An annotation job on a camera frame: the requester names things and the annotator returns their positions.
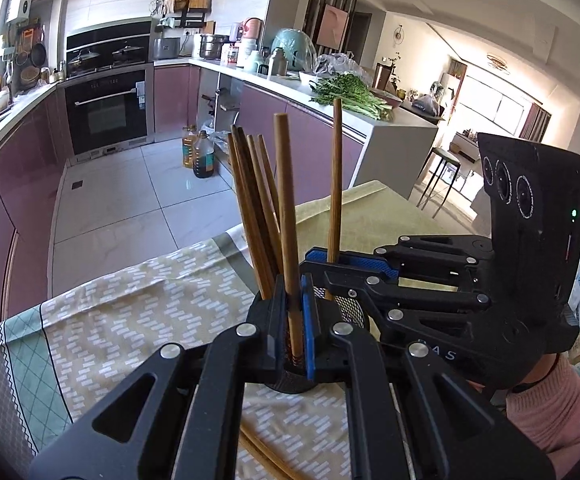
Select pink kettle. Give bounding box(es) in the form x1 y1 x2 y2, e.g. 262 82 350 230
241 16 265 41

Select bunch of wooden chopsticks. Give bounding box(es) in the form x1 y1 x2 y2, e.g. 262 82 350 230
226 125 286 301

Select green thermos flask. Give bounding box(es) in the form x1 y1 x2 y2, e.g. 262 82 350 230
268 47 289 78

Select black range hood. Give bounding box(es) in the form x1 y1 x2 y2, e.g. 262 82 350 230
66 19 153 78

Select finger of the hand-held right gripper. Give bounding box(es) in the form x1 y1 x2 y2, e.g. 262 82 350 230
301 270 494 339
302 235 494 282

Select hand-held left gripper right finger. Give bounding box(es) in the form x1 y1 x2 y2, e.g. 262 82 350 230
300 272 556 480

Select dark plastic bag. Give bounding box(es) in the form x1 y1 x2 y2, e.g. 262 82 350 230
412 94 446 117

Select brown curtain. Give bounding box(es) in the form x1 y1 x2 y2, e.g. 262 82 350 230
520 102 553 143

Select green leafy vegetables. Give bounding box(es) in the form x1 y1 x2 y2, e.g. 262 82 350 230
310 74 395 122

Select dark liquid bottle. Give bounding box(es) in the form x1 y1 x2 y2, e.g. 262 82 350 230
191 130 217 179

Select teal countertop appliance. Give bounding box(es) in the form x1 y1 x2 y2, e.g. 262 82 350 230
270 28 317 73

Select pink base cabinet run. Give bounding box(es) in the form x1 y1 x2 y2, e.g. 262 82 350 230
154 62 378 211
0 82 68 336

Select bar stool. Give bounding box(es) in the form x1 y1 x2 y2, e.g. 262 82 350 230
416 146 463 219

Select silver countertop appliance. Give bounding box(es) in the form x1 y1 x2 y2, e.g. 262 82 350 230
151 36 182 61

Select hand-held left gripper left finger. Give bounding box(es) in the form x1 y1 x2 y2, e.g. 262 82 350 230
27 275 292 480

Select brown tumbler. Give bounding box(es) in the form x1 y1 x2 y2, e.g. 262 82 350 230
374 61 393 92

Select person's right forearm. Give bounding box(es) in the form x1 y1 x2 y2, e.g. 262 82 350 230
505 352 580 480

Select white canister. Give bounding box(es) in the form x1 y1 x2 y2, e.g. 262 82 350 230
242 40 266 73

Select yellow cooking oil bottle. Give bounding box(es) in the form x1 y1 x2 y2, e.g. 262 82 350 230
181 125 200 169

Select black lidded pot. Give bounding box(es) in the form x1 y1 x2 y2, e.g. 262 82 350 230
68 49 102 68
111 45 143 64

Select pink bowl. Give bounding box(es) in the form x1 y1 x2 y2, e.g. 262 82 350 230
370 87 403 111

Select clear plastic bag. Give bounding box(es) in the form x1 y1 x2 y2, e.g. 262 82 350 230
314 52 371 86

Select stainless steel pot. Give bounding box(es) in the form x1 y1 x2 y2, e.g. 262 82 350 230
199 34 228 61

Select black mesh utensil holder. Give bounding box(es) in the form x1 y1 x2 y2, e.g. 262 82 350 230
246 280 373 395

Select living room window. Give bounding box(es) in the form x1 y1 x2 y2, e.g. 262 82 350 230
452 72 536 136

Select black built-in oven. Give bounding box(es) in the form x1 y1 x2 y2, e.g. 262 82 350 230
62 65 155 158

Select pink wall picture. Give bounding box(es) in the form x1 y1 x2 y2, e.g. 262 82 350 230
317 4 352 51

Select black wall rack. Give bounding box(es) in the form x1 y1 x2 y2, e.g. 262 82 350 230
155 0 213 31

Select patterned beige tablecloth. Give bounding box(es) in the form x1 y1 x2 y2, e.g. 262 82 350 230
0 180 476 480

